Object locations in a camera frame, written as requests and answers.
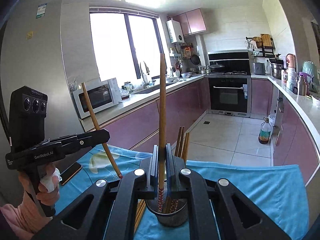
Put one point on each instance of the black wall rack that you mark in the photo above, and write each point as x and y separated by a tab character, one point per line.
268	52

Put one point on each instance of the black range hood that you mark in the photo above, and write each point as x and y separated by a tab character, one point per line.
230	56

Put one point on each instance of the pink electric kettle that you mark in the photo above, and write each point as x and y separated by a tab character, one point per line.
291	60

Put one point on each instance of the white water heater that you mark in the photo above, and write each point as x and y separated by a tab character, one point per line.
175	31

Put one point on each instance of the steel flask with purple lid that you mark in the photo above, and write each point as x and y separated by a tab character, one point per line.
301	87

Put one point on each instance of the white kitchen countertop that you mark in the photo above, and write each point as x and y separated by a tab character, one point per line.
297	102
130	102

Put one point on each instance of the person's left hand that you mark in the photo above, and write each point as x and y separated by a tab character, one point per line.
47	196

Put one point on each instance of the white bottle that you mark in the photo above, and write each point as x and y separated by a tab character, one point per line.
291	78

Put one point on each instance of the grey refrigerator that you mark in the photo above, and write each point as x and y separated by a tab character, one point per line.
50	62

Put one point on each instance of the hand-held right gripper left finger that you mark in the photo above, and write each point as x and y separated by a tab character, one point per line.
155	175

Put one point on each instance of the black hanging frying pan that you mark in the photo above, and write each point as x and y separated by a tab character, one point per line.
195	59

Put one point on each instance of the white tissue wad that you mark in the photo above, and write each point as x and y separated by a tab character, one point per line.
51	180

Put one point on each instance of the white microwave oven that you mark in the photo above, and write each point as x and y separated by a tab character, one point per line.
100	100

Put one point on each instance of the smartphone with brown edge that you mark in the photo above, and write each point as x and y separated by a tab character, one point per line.
71	173

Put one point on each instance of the plastic cooking oil bottle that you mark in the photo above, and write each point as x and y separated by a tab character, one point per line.
265	133

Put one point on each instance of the pink upper wall cabinet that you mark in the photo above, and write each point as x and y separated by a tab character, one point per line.
193	21

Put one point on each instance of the pale green bag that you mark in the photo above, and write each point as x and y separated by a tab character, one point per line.
312	72

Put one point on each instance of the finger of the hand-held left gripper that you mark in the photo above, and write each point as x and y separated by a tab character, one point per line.
95	137
65	138

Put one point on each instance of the blue floral tablecloth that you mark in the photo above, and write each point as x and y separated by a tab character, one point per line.
237	192

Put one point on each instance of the steel kitchen sink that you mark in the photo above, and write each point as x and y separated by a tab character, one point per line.
152	90

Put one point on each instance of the black mesh utensil holder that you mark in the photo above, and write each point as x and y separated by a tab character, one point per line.
172	218

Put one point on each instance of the kitchen window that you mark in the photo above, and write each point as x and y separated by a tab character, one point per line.
112	45

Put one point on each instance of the black built-in oven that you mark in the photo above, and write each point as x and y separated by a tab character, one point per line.
228	97

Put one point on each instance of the pink lower kitchen cabinets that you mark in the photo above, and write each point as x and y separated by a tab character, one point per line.
140	125
295	140

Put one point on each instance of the steel steamer pot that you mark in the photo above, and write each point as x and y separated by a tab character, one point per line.
276	71

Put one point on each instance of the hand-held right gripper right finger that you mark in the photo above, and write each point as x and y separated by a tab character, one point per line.
170	175

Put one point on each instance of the wooden cutting board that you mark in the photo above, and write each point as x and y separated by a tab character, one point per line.
266	40

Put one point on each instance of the black wok with lid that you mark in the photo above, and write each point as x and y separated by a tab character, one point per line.
217	68

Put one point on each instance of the person's left forearm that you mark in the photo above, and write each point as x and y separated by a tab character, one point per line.
20	220

